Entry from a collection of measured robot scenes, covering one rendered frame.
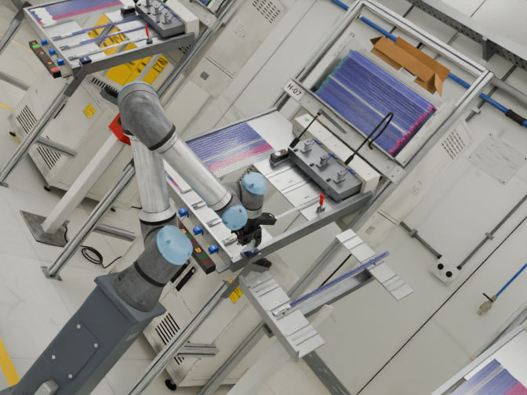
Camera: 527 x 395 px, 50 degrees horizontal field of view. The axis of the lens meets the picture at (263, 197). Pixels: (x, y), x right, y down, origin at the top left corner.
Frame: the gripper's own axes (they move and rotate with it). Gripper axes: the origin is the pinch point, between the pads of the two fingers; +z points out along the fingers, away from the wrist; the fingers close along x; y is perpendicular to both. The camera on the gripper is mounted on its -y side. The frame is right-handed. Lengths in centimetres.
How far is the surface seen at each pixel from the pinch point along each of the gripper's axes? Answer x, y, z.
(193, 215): -28.5, 7.1, 5.4
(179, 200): -39.5, 7.1, 6.3
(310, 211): -6.9, -34.7, 5.7
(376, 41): -72, -130, -13
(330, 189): -9.3, -46.6, 1.2
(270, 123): -62, -55, 6
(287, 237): -0.5, -17.9, 5.3
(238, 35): -146, -94, 12
